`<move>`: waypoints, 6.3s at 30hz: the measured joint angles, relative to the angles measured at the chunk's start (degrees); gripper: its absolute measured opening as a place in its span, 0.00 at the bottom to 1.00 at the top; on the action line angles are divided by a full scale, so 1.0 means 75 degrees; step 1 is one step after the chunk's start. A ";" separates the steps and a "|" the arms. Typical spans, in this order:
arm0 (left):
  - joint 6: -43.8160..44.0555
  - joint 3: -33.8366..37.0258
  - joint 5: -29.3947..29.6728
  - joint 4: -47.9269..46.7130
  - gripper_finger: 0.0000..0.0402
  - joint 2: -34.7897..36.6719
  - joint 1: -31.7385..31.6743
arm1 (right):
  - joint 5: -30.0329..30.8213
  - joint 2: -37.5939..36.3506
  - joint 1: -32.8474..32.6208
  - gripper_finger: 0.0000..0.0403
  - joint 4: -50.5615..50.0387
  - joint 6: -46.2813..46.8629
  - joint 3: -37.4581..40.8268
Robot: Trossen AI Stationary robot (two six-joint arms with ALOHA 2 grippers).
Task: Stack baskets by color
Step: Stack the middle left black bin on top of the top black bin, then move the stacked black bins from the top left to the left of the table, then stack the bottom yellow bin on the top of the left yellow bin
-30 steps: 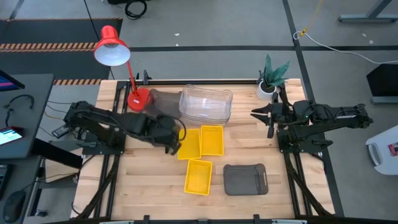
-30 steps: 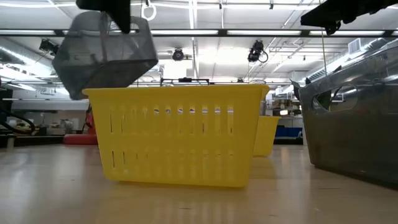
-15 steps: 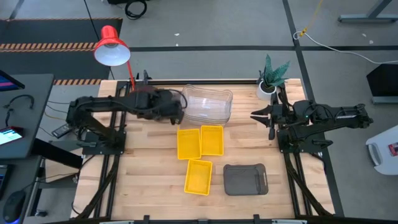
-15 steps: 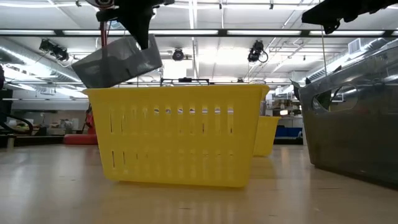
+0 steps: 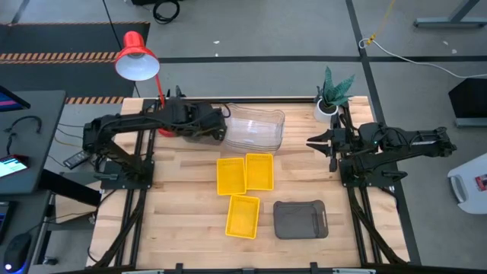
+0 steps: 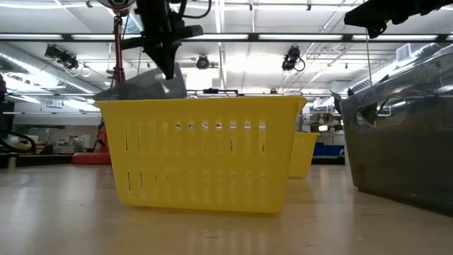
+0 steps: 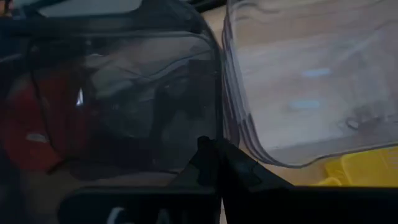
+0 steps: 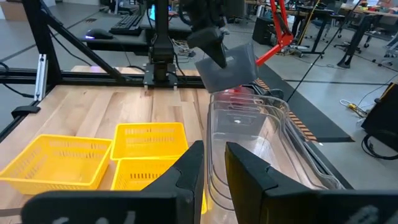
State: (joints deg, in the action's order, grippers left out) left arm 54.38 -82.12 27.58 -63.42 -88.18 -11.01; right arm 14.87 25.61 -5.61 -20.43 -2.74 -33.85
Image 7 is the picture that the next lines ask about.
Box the yellow slotted plastic basket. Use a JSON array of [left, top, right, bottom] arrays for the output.
[[313, 146, 398, 187]]

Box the red desk lamp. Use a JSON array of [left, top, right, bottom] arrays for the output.
[[0, 70, 91, 172]]

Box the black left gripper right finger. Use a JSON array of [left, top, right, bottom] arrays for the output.
[[221, 139, 398, 224]]

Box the grey tinted plastic basket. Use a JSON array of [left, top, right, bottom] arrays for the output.
[[0, 0, 223, 187]]

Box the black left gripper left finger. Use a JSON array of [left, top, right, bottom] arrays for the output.
[[58, 136, 222, 224]]

